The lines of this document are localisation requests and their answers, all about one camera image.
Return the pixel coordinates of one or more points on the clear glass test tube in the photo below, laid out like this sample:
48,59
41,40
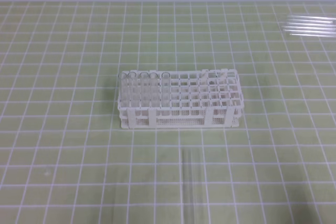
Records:
192,189
165,90

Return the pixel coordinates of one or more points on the white plastic test tube rack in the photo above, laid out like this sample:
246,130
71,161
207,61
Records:
206,98

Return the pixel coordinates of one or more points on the green grid tablecloth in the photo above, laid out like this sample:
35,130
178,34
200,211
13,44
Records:
66,159

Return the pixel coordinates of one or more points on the spare glass tube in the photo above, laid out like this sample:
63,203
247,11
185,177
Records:
326,35
310,28
309,23
319,18

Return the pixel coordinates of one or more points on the spare glass tube top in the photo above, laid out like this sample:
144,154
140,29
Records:
319,18

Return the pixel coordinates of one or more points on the spare glass tube bottom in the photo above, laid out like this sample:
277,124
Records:
326,35

